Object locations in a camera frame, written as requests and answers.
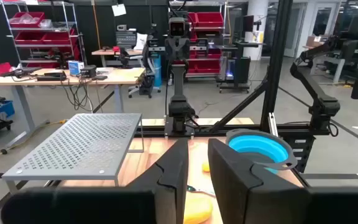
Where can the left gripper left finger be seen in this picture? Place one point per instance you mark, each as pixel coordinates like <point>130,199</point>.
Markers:
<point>172,174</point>

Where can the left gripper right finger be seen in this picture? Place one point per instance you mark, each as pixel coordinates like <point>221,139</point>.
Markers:
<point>235,186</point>

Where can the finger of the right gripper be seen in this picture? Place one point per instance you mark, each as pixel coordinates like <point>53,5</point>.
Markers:
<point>171,48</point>
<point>183,48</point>

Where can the teal white patterned knife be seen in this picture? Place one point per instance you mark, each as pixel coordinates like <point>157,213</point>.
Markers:
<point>202,191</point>

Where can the yellow mango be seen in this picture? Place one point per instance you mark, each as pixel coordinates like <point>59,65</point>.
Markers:
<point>197,208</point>

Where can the blue grey collapsible colander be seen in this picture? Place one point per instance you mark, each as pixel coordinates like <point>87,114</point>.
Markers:
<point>259,146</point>

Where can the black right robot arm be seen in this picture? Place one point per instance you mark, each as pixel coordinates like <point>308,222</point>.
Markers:
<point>179,81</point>

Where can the white black office chair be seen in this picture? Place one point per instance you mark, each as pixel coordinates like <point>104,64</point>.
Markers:
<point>141,42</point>

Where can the shelf rack with bins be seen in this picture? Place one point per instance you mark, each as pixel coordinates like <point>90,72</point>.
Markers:
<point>207,67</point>

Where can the wooden desk grey legs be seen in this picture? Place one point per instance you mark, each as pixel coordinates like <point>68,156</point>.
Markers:
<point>120,76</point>

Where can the small wooden table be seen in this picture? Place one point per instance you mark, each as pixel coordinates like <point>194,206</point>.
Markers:
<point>104,52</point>

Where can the black standing desk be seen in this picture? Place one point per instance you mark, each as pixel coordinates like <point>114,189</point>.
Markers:
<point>238,45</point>

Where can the white paper note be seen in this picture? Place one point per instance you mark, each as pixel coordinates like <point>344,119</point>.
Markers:
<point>119,10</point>

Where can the black electronic device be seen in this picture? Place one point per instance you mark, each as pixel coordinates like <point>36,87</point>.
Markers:
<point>88,71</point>

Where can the white round pillar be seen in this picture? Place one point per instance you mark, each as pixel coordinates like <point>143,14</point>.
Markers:
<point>256,25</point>

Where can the blue white cardboard box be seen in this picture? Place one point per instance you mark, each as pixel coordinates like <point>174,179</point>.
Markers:
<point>76,68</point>

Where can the grey perforated metal stand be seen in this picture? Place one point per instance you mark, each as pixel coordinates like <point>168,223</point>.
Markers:
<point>79,143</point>

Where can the flat black box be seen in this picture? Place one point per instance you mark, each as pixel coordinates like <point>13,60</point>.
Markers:
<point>51,76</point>

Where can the blue plastic bin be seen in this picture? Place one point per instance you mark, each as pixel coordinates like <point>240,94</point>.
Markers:
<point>5,109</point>

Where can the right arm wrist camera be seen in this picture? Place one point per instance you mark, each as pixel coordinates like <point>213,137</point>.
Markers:
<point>176,26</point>

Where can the silver metal bracket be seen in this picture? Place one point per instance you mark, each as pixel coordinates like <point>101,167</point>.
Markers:
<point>272,124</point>

